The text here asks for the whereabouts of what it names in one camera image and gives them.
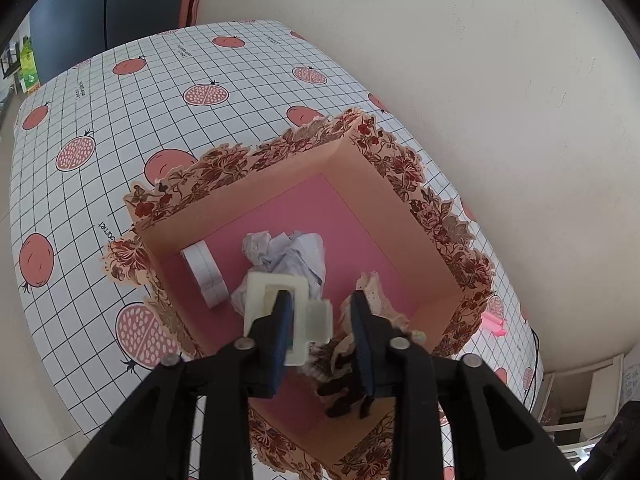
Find desktop with pomegranate grid tablecloth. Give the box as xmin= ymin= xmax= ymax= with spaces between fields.
xmin=10 ymin=20 xmax=546 ymax=480

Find dark blue cabinet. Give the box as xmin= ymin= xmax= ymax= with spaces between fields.
xmin=30 ymin=0 xmax=187 ymax=86

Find white tape roll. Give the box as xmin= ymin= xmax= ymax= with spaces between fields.
xmin=181 ymin=240 xmax=226 ymax=308

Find white paper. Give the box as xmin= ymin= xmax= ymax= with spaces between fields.
xmin=230 ymin=230 xmax=327 ymax=317

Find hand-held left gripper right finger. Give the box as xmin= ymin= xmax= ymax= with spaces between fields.
xmin=350 ymin=290 xmax=581 ymax=480

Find white shelf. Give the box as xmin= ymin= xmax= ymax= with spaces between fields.
xmin=537 ymin=354 xmax=640 ymax=461

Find green bottle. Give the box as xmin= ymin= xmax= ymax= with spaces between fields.
xmin=20 ymin=35 xmax=42 ymax=93

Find black cable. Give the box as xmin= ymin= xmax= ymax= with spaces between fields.
xmin=529 ymin=327 xmax=545 ymax=401

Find pink perforated plastic tube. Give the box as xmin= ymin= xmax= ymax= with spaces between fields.
xmin=482 ymin=312 xmax=507 ymax=337

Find floral paper box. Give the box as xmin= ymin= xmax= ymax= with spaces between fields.
xmin=102 ymin=107 xmax=506 ymax=480

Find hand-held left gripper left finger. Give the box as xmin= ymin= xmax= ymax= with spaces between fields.
xmin=60 ymin=289 xmax=296 ymax=480

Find beige lace piece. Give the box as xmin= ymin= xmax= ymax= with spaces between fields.
xmin=330 ymin=270 xmax=427 ymax=378

